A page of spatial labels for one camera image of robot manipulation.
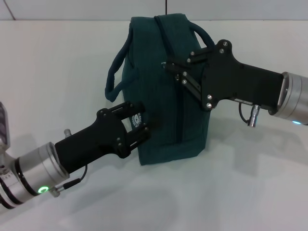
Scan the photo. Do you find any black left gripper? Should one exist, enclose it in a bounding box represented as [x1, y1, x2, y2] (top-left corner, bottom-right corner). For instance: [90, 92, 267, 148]
[54, 101, 162, 174]

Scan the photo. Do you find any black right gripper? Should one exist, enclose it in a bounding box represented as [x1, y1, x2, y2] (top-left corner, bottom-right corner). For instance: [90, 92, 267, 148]
[166, 39, 283, 112]

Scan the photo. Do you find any dark teal fabric bag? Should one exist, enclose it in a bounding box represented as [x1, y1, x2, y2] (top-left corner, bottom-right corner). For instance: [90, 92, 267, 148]
[104, 14, 215, 167]

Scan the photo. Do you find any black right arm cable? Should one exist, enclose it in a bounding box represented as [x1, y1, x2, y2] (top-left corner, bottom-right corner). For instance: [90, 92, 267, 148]
[238, 102, 258, 128]

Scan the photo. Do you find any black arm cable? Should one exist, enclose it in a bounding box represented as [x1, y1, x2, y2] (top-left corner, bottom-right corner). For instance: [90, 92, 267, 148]
[238, 102, 258, 128]
[51, 166, 89, 193]

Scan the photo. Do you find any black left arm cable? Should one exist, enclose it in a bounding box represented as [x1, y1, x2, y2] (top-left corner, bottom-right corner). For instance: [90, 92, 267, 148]
[51, 166, 89, 193]

